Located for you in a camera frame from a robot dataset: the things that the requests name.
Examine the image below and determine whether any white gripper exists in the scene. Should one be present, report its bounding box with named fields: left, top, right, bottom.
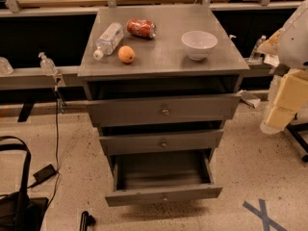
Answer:
left=260, top=69, right=308, bottom=135

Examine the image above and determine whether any grey bottom drawer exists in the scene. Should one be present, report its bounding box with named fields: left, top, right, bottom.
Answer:
left=105, top=150, right=222, bottom=207

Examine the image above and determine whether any grey drawer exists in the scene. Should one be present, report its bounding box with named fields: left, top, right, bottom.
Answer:
left=86, top=94, right=240, bottom=127
left=99, top=129, right=223, bottom=156
left=105, top=150, right=222, bottom=207

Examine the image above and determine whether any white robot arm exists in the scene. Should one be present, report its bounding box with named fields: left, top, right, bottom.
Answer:
left=258, top=0, right=308, bottom=134

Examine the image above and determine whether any grey middle drawer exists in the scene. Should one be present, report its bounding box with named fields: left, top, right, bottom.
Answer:
left=99, top=129, right=223, bottom=156

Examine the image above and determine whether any grey drawer cabinet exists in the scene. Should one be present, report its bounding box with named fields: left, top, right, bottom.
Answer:
left=77, top=4, right=251, bottom=191

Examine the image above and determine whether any grey top drawer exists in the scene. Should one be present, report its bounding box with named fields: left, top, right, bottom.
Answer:
left=86, top=94, right=240, bottom=127

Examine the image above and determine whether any black stand with pole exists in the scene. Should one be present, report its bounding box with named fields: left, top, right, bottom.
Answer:
left=287, top=122, right=308, bottom=163

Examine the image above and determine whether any white paper box on floor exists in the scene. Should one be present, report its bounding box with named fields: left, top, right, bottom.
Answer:
left=239, top=90, right=261, bottom=108

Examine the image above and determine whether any white packet on ledge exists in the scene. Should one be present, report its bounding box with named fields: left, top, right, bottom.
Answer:
left=264, top=54, right=279, bottom=67

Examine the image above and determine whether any water bottle on ledge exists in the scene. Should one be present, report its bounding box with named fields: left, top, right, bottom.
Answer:
left=248, top=36, right=267, bottom=63

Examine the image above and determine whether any blue tape cross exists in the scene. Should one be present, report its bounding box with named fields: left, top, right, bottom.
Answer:
left=243, top=199, right=287, bottom=231

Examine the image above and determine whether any white ceramic bowl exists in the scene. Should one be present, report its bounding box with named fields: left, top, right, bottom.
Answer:
left=181, top=31, right=218, bottom=61

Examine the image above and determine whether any red soda can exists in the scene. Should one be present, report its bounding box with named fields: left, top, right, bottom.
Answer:
left=126, top=18, right=156, bottom=39

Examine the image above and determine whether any orange fruit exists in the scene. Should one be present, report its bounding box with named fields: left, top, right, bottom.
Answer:
left=118, top=46, right=136, bottom=64

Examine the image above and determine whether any clear plastic water bottle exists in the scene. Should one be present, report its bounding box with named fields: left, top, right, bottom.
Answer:
left=93, top=22, right=124, bottom=60

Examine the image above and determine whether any black object bottom edge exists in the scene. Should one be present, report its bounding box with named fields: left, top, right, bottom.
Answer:
left=79, top=211, right=96, bottom=231

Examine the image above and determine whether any black power adapter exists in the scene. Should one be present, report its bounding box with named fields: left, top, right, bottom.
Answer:
left=33, top=164, right=57, bottom=184

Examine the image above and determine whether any clear sanitizer pump bottle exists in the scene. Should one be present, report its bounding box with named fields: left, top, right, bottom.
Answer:
left=38, top=52, right=58, bottom=76

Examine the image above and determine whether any black bag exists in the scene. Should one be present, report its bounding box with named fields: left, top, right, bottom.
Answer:
left=0, top=136, right=48, bottom=231

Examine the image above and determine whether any black cable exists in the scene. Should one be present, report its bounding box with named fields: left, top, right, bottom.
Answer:
left=27, top=75, right=66, bottom=210

